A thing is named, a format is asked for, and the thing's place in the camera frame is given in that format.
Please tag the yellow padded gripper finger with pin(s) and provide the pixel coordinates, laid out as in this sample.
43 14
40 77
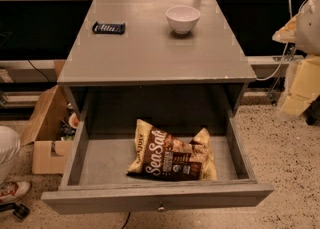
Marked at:
302 81

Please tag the brown sea salt chip bag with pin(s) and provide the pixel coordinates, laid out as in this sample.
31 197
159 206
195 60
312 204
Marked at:
161 156

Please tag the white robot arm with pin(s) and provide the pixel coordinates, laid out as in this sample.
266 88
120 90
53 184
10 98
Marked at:
302 83

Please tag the metal drawer knob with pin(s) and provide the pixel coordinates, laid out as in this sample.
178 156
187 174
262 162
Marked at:
161 208

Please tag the grey open drawer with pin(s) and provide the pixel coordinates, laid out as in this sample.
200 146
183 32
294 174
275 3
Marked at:
96 180

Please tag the grey wooden cabinet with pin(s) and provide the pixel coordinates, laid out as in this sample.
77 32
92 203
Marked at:
151 54

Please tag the white ceramic bowl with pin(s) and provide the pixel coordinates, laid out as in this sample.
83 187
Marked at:
182 19

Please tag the open cardboard box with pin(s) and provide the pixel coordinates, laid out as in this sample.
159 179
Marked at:
43 131

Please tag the white trouser leg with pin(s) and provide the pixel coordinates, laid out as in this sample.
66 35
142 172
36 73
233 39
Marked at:
9 150

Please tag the black chair caster wheel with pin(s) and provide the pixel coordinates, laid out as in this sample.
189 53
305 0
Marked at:
21 211

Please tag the white red sneaker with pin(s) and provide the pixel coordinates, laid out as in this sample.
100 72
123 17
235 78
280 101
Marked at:
11 192

